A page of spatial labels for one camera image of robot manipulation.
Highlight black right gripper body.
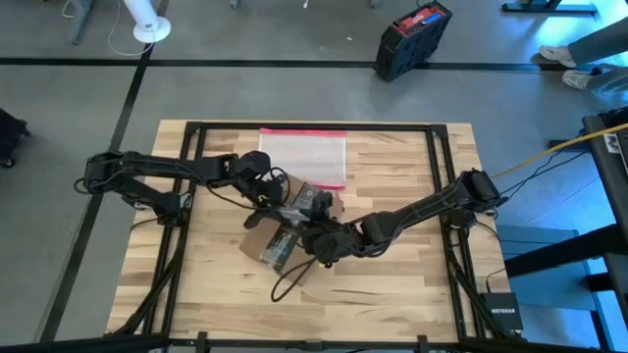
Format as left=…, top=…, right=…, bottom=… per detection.
left=298, top=189, right=340, bottom=234

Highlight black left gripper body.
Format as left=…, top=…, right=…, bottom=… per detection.
left=247, top=169, right=291, bottom=213

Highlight taped brown cardboard box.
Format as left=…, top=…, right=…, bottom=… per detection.
left=238, top=169, right=345, bottom=288

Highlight white mesh pouch red trim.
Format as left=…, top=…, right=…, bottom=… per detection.
left=258, top=127, right=348, bottom=191

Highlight red black tool case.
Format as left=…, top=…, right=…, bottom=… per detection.
left=375, top=0, right=453, bottom=83

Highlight black metal crossbar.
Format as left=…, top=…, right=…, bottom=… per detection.
left=0, top=332, right=628, bottom=353

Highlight blue grey cabinet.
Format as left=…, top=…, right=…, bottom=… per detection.
left=495, top=224, right=612, bottom=315

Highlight wooden desk grey legs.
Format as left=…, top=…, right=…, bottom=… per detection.
left=62, top=0, right=95, bottom=46

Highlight black wheeled case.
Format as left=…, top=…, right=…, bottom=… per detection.
left=0, top=107, right=31, bottom=169

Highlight person's white shoe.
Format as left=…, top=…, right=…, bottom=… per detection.
left=539, top=43, right=578, bottom=69
left=561, top=68, right=598, bottom=91

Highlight black office table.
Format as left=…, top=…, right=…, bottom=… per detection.
left=501, top=0, right=599, bottom=15

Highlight person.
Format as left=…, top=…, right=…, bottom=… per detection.
left=538, top=17, right=628, bottom=97

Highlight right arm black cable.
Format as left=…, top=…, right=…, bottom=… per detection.
left=270, top=254, right=320, bottom=304

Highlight black Netgear switch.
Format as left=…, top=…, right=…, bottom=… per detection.
left=482, top=292, right=525, bottom=332

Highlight white fan cable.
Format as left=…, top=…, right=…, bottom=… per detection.
left=61, top=0, right=153, bottom=57

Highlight yellow hanging cable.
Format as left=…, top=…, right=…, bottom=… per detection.
left=490, top=123, right=628, bottom=180

